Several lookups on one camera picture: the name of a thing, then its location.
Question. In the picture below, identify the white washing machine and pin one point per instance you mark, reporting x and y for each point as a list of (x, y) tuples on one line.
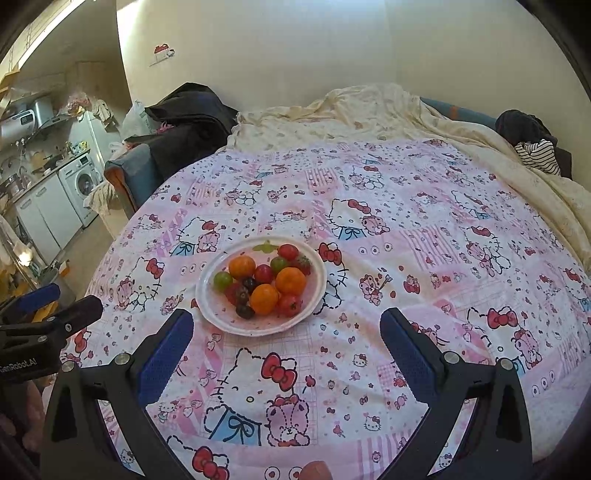
[(81, 184)]

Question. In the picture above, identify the white kitchen cabinet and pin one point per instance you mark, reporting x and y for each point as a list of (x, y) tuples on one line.
[(44, 214)]

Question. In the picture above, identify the white plastic bag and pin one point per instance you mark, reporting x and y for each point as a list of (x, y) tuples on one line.
[(134, 120)]

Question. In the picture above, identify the white water heater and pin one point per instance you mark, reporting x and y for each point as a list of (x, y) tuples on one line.
[(18, 122)]

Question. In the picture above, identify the pink strawberry-print plate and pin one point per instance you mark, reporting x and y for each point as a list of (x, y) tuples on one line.
[(217, 309)]

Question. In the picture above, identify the blue grey sofa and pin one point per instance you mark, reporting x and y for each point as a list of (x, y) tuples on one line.
[(138, 177)]

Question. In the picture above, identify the pink cartoon printed blanket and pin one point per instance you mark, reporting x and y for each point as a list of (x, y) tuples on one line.
[(392, 221)]

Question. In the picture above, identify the green plum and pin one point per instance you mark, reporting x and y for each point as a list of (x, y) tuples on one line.
[(278, 264), (222, 279)]

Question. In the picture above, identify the red strawberry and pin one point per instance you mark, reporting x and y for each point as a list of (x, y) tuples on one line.
[(303, 264), (235, 293)]

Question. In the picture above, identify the silver range hood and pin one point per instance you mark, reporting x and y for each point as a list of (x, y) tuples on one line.
[(41, 110)]

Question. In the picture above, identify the red white wall sticker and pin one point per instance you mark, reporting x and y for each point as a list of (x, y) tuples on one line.
[(161, 51)]

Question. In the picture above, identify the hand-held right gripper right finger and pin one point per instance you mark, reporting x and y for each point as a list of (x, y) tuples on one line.
[(408, 360)]

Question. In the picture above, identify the dark purple grape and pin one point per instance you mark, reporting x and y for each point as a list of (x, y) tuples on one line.
[(249, 282), (244, 311)]

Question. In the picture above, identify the blue cushion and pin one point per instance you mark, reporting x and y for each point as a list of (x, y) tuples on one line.
[(461, 110)]

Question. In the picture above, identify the cream duvet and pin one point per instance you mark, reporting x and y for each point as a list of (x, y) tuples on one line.
[(369, 115)]

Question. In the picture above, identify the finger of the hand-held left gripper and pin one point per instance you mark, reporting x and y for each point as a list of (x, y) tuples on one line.
[(39, 296), (76, 316)]

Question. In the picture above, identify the red cherry tomato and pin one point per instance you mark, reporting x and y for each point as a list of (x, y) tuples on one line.
[(263, 273), (288, 251), (289, 304)]

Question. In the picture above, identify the orange mandarin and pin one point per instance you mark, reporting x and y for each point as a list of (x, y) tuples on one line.
[(264, 299), (291, 280), (242, 266)]

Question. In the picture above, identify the striped garment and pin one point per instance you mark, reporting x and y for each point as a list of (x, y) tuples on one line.
[(538, 154)]

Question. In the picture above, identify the person's right hand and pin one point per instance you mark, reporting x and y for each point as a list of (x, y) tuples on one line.
[(317, 471)]

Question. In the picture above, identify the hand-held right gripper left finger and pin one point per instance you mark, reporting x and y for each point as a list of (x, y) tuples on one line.
[(166, 360)]

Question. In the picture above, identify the white refrigerator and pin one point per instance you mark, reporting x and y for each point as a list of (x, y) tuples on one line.
[(92, 131)]

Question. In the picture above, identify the black jacket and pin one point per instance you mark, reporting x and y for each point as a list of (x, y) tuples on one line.
[(189, 108)]

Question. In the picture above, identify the cream cloth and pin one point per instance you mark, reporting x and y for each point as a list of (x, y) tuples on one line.
[(99, 198)]

